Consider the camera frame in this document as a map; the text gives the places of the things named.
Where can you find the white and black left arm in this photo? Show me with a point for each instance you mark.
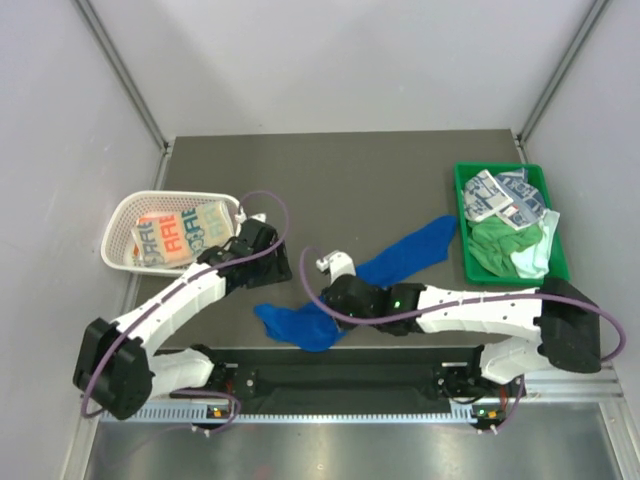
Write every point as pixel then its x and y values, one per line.
pixel 119 365

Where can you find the pale mint towel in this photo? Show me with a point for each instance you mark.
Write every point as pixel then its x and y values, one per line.
pixel 533 262

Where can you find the green towel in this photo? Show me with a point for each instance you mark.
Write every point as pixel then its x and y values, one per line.
pixel 492 242

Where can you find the aluminium corner post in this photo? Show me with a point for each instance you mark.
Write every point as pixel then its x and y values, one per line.
pixel 570 54
pixel 99 33

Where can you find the blue white patterned towel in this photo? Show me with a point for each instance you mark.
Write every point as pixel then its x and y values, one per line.
pixel 506 195

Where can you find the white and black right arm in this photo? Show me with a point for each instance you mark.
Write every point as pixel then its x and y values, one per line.
pixel 553 326

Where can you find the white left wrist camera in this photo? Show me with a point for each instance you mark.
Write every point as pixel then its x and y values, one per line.
pixel 242 216

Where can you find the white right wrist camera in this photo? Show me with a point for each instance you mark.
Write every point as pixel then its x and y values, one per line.
pixel 336 263

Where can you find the left aluminium corner post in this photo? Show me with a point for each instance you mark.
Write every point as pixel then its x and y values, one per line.
pixel 99 33

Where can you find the white plastic basket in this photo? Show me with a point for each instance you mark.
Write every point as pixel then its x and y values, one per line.
pixel 117 247

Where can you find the right aluminium corner post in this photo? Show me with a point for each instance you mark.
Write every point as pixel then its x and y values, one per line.
pixel 570 54

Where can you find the grey slotted cable duct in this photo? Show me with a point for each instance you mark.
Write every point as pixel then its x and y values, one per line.
pixel 202 412

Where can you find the folded patterned letter towel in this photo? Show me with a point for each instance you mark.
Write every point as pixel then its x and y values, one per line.
pixel 174 239

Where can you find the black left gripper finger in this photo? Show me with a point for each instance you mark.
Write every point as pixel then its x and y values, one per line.
pixel 243 277
pixel 275 267

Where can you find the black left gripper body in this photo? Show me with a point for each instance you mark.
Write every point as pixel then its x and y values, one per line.
pixel 274 240

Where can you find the aluminium frame rail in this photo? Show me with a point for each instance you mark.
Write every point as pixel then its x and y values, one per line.
pixel 561 386

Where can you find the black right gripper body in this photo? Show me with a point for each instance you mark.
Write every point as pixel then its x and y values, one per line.
pixel 325 292

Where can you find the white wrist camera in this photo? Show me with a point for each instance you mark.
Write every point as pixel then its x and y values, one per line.
pixel 242 216
pixel 336 263

